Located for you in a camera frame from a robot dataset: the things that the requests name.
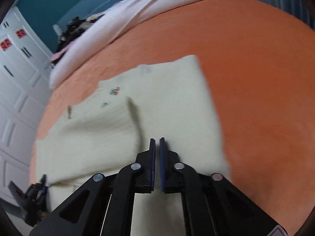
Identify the dark clothes pile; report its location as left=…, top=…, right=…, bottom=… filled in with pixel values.
left=50, top=12, right=105, bottom=68

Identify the orange velvet bed cover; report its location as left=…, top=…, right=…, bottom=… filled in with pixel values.
left=37, top=0, right=314, bottom=235

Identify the cream knitted sweater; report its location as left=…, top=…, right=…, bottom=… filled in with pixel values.
left=34, top=54, right=232, bottom=236

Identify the white pink duvet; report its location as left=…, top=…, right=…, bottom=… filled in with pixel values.
left=49, top=0, right=202, bottom=90

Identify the white panelled wardrobe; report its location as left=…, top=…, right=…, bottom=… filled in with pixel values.
left=0, top=6, right=52, bottom=205

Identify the teal upholstered headboard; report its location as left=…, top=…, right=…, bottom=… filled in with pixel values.
left=52, top=0, right=158, bottom=52

